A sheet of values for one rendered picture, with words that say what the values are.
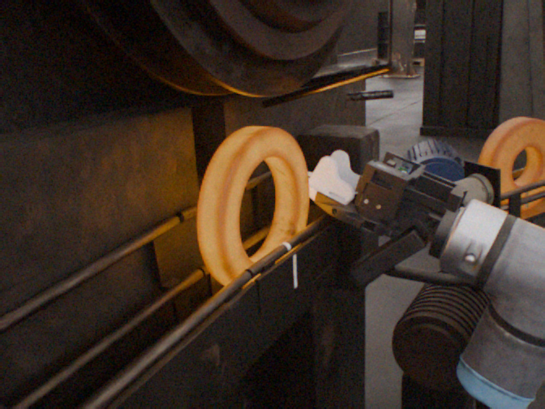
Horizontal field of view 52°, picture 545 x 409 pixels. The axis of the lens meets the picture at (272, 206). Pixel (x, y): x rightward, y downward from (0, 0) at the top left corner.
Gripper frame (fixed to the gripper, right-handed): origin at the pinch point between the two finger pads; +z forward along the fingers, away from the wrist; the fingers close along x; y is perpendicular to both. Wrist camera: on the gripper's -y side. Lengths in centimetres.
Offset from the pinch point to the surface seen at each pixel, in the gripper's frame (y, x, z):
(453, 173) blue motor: -53, -188, 7
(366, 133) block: 6.1, -10.2, -3.4
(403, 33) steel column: -88, -837, 245
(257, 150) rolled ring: 8.0, 14.6, -0.3
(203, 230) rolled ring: 0.8, 21.7, 0.0
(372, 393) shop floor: -75, -58, -12
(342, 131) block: 5.4, -9.0, -0.3
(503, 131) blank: 7.8, -31.6, -18.1
